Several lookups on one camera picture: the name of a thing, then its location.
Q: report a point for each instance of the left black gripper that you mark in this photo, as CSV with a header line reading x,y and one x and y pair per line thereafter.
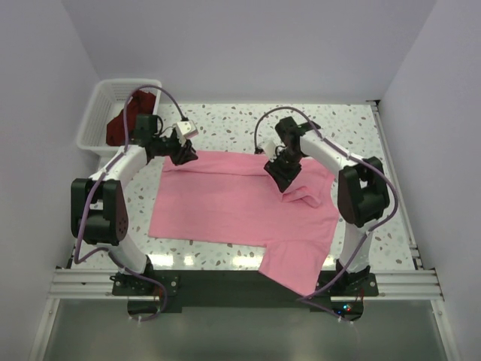
x,y
184,154

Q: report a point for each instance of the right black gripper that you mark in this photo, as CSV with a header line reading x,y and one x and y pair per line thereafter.
x,y
282,177

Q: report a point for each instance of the pink t-shirt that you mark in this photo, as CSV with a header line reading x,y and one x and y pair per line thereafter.
x,y
229,198

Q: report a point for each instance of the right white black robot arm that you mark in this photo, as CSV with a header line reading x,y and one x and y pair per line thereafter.
x,y
364,192

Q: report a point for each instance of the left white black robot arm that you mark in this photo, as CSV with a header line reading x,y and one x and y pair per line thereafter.
x,y
99,216

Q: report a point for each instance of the dark red t-shirt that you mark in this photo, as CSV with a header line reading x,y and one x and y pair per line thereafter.
x,y
140,103

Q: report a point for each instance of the white plastic laundry basket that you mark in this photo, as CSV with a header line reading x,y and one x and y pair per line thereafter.
x,y
106,102

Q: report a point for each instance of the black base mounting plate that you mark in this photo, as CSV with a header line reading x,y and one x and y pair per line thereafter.
x,y
173,291

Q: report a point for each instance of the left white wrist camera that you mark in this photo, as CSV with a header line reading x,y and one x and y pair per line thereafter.
x,y
186,129

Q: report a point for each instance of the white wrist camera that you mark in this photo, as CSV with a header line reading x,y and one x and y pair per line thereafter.
x,y
269,148
186,129

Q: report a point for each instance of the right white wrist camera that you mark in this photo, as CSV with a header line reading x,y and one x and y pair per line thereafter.
x,y
269,148

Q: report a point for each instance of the aluminium right side rail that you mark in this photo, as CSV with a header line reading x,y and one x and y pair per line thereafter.
x,y
415,254

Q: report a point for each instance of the aluminium rail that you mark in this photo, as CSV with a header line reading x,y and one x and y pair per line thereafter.
x,y
415,254
392,285

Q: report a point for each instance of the aluminium front rail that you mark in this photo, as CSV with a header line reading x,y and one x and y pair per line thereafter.
x,y
392,285

